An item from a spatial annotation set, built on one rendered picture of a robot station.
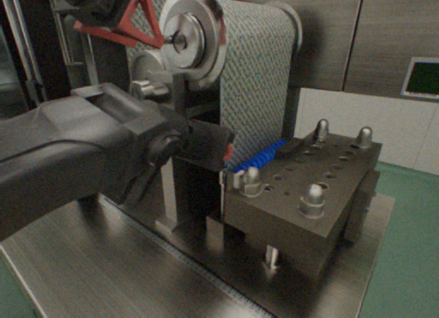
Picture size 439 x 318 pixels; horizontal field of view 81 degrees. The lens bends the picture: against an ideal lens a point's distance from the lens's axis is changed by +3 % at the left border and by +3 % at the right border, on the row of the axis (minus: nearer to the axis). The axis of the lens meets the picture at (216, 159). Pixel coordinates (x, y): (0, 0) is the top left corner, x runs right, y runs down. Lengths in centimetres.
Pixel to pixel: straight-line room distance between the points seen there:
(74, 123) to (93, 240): 40
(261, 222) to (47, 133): 30
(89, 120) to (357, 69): 56
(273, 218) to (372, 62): 41
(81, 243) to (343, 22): 69
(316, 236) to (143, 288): 28
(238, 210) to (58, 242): 36
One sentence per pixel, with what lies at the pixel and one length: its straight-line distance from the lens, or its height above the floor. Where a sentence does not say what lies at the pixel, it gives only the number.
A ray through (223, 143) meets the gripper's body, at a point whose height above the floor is 112.
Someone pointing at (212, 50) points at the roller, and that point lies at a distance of 40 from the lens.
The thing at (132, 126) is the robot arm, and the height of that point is 119.
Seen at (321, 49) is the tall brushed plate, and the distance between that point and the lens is 68.
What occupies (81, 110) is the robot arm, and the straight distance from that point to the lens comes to 22.
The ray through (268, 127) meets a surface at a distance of 57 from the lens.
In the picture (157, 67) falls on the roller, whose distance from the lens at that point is 51.
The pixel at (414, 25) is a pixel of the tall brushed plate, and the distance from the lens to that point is 64.
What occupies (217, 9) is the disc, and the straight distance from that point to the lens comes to 40.
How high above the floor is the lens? 126
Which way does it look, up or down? 26 degrees down
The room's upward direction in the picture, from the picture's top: straight up
